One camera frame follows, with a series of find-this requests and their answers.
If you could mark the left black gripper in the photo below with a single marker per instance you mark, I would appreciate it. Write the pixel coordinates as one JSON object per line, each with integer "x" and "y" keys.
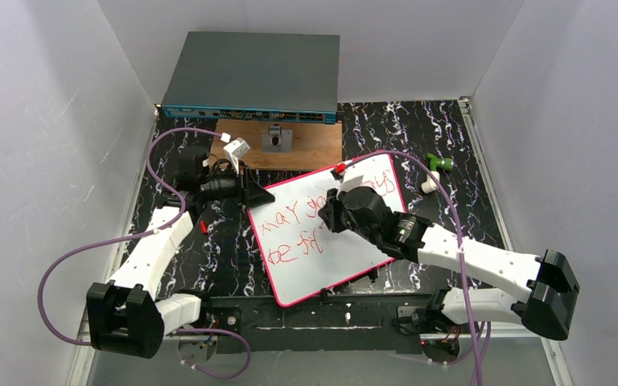
{"x": 244, "y": 188}

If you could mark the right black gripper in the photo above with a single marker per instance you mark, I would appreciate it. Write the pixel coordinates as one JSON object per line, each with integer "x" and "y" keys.
{"x": 331, "y": 211}

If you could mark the pink framed whiteboard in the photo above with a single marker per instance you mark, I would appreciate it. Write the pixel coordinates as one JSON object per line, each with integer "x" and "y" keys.
{"x": 301, "y": 256}

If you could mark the red marker cap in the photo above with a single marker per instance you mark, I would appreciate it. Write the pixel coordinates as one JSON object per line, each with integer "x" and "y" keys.
{"x": 203, "y": 227}

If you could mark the white pipe elbow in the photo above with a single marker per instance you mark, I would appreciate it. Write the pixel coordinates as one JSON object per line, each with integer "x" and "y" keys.
{"x": 431, "y": 183}

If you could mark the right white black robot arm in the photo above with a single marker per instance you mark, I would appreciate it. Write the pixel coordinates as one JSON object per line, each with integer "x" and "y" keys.
{"x": 538, "y": 292}

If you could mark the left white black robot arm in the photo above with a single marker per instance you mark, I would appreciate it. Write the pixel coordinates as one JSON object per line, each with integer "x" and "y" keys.
{"x": 126, "y": 315}

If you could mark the brown wooden board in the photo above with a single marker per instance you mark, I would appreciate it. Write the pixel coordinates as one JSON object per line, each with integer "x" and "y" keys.
{"x": 314, "y": 145}

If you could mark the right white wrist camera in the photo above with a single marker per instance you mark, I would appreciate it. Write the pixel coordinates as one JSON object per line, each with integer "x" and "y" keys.
{"x": 347, "y": 175}

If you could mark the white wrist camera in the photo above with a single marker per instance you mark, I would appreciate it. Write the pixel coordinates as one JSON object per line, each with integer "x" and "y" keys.
{"x": 347, "y": 175}
{"x": 234, "y": 150}

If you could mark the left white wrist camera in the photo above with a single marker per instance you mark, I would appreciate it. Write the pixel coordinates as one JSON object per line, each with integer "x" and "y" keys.
{"x": 234, "y": 150}

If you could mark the small grey metal bracket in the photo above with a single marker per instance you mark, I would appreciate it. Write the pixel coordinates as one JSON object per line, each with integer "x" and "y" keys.
{"x": 277, "y": 140}

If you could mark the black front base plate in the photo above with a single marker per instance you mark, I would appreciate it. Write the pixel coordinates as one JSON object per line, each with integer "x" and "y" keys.
{"x": 335, "y": 323}

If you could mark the grey blue network switch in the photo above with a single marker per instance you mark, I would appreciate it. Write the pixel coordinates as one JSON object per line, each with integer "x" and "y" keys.
{"x": 255, "y": 77}

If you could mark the aluminium frame rail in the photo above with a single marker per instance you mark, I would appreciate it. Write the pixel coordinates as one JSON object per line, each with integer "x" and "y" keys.
{"x": 465, "y": 107}

